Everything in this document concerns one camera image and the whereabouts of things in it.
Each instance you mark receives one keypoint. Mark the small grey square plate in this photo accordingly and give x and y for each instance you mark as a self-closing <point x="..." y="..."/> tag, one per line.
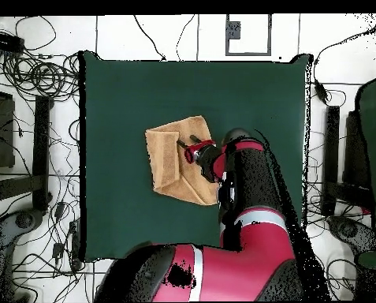
<point x="234" y="30"/>

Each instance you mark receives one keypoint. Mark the black box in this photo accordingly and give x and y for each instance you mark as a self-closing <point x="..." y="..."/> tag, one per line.
<point x="3" y="132"/>
<point x="356" y="151"/>

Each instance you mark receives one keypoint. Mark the black power strip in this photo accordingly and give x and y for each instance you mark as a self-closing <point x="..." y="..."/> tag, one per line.
<point x="4" y="42"/>

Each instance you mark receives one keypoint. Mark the black stand base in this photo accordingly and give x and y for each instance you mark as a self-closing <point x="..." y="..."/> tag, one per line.
<point x="42" y="151"/>
<point x="332" y="157"/>

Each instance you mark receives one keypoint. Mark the dark grey tripod base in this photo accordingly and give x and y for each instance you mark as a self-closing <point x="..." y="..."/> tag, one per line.
<point x="353" y="232"/>
<point x="4" y="233"/>

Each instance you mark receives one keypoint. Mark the dark green table cloth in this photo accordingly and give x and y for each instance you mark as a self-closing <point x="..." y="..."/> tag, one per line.
<point x="137" y="94"/>

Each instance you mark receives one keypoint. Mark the tan terry towel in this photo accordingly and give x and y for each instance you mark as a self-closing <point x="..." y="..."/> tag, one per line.
<point x="165" y="157"/>

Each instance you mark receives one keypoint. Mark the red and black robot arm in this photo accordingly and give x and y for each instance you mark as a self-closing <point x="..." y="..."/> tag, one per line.
<point x="253" y="252"/>

